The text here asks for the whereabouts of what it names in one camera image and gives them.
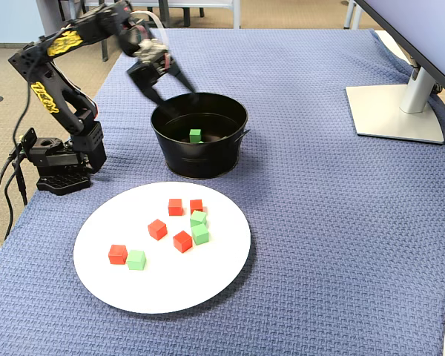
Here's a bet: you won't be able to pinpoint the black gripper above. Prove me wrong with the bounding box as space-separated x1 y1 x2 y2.
117 24 199 106

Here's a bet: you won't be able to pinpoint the white round plate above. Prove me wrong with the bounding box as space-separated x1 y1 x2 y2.
73 180 252 314

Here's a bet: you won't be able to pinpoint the dark chair legs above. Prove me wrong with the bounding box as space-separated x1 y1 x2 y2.
147 6 205 29

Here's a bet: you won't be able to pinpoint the black metal bucket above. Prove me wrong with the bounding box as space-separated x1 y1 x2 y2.
151 92 251 180

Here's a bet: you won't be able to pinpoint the white table leg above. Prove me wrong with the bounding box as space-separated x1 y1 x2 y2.
342 0 361 31

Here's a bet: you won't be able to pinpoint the blue woven tablecloth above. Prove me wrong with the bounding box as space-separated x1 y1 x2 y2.
0 28 445 356

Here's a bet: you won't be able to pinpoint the monitor with silver stand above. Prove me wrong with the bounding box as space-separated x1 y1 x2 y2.
344 0 445 145

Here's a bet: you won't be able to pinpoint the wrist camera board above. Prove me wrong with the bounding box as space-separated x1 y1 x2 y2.
135 39 170 60

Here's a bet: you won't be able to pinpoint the red white servo wire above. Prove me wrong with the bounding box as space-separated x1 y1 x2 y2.
130 10 171 44

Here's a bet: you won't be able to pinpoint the white table frame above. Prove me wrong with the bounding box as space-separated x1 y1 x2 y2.
69 0 243 41

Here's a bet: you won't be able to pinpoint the thin black camera cable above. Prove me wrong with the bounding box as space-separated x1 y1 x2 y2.
10 44 34 149

